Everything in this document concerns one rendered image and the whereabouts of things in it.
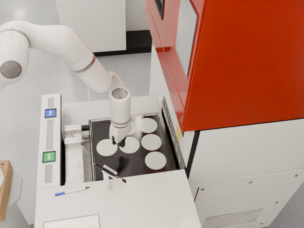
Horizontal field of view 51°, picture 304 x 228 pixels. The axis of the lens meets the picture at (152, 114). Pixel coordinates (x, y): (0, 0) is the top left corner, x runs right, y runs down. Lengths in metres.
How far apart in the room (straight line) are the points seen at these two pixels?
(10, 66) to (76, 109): 0.89
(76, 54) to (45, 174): 0.59
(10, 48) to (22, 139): 1.89
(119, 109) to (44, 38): 0.39
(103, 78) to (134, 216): 0.54
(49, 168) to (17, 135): 1.46
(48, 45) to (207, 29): 0.48
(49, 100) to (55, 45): 0.72
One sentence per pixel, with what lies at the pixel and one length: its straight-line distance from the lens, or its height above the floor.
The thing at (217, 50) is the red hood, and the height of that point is 1.59.
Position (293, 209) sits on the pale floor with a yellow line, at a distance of 2.65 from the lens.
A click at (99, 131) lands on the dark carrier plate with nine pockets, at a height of 0.90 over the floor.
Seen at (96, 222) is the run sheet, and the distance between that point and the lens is 1.29.
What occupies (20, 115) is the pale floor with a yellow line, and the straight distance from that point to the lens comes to 3.04.
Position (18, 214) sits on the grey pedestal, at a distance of 1.83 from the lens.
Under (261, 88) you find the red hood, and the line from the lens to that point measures 1.15.
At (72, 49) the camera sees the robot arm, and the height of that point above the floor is 1.53.
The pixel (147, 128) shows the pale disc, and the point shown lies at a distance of 1.62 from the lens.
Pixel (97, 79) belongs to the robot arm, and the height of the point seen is 1.40.
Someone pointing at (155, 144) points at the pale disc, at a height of 0.90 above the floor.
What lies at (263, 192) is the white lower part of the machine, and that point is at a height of 0.62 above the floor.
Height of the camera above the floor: 2.15
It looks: 48 degrees down
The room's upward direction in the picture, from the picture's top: 4 degrees clockwise
